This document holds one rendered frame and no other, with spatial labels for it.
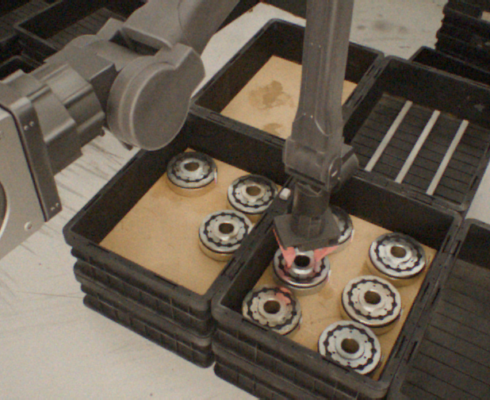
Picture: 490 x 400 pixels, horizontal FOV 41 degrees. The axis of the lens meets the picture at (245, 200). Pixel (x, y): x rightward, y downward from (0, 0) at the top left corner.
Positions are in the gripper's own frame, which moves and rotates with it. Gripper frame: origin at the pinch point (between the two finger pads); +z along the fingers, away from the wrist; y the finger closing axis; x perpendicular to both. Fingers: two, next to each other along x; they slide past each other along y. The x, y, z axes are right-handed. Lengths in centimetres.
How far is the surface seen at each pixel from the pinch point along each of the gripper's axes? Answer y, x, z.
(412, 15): -135, -197, 87
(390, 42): -113, -177, 87
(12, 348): 54, -5, 17
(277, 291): 6.1, 4.8, 1.3
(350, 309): -4.9, 11.6, 0.9
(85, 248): 36.8, -7.5, -5.1
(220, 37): -9, -96, 17
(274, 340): 11.0, 17.8, -5.8
